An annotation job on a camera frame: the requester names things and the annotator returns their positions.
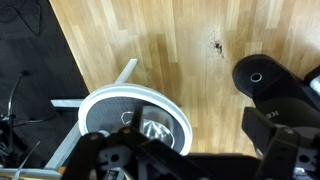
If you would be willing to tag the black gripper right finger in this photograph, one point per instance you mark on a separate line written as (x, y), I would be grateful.
(286, 153)

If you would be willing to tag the white round tray table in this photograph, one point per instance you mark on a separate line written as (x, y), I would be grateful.
(133, 90)

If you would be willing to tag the black Keurig coffee maker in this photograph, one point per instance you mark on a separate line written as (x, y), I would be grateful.
(270, 93)

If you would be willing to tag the silver metal pot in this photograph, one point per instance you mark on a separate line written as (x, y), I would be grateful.
(156, 126)

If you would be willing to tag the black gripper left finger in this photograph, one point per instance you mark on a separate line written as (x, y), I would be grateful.
(100, 150)

